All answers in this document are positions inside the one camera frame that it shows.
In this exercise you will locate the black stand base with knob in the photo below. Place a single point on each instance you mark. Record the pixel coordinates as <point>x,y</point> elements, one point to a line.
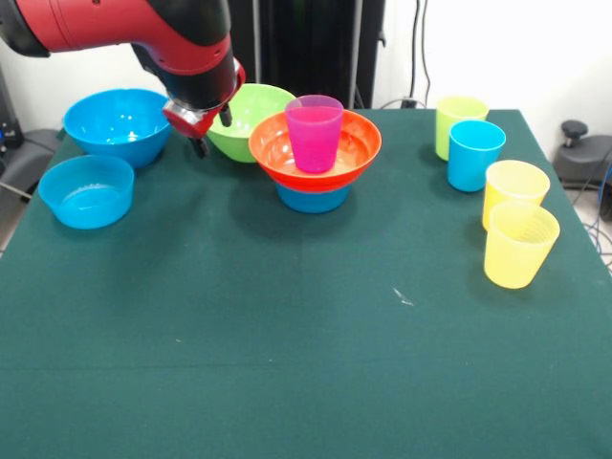
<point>588,162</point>

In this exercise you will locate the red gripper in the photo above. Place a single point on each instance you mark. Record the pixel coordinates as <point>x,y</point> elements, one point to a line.
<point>196,125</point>

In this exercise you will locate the yellow cup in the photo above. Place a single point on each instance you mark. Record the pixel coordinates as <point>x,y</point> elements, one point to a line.
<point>516,184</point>
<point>518,253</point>

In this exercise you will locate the blue cup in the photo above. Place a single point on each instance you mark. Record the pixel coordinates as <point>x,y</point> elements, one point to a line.
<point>475,158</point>

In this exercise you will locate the orange bowl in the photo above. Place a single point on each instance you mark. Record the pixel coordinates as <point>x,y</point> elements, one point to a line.
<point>358,148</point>

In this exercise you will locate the green bowl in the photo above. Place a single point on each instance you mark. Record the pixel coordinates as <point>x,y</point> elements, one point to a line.
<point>258,105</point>

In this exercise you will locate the large blue bowl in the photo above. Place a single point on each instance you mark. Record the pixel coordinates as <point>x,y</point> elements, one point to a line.
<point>115,129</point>

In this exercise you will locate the green cup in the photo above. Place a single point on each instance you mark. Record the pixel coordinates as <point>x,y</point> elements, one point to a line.
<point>456,115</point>

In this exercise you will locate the black device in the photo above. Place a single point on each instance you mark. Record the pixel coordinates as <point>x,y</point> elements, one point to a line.
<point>9,119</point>

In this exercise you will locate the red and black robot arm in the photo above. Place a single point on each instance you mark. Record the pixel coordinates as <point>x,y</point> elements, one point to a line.
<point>143,33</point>

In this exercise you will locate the small blue bowl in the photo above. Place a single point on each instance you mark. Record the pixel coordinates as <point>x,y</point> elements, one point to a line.
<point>86,201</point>
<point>311,201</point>

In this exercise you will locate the purple cup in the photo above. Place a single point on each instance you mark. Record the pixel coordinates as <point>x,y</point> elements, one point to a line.
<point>313,141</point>

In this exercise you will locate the dark green tablecloth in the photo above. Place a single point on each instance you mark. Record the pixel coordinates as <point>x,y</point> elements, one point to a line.
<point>306,344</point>

